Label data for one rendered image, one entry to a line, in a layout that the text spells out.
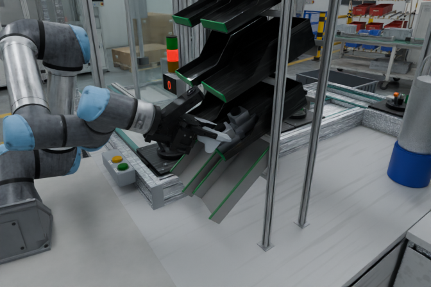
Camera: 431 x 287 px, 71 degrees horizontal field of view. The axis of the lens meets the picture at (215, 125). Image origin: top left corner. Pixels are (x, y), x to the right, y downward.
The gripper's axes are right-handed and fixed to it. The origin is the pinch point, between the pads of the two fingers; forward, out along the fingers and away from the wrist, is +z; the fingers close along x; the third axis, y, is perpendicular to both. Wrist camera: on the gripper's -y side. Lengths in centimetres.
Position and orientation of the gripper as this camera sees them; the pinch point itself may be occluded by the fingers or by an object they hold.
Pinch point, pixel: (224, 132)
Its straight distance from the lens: 79.7
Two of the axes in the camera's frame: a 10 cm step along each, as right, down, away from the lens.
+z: 8.4, 2.5, 4.8
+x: 3.6, 4.1, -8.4
